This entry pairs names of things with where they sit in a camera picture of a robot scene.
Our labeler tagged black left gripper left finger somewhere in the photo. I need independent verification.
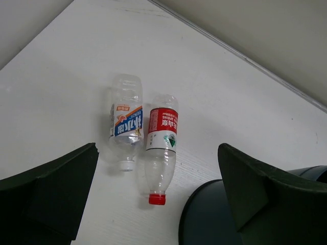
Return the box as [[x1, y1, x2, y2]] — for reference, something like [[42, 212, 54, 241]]
[[1, 143, 99, 244]]

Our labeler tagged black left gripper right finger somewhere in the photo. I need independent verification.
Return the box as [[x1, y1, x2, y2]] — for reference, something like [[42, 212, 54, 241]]
[[218, 143, 326, 244]]

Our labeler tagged clear bottle blue orange label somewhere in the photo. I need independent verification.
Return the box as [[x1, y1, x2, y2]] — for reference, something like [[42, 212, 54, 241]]
[[109, 74, 144, 172]]

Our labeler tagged clear bottle red label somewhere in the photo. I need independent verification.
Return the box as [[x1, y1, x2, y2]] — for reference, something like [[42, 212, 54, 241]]
[[145, 94, 178, 205]]

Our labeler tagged dark round bin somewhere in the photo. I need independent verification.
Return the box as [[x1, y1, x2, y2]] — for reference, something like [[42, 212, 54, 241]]
[[178, 165, 326, 244]]

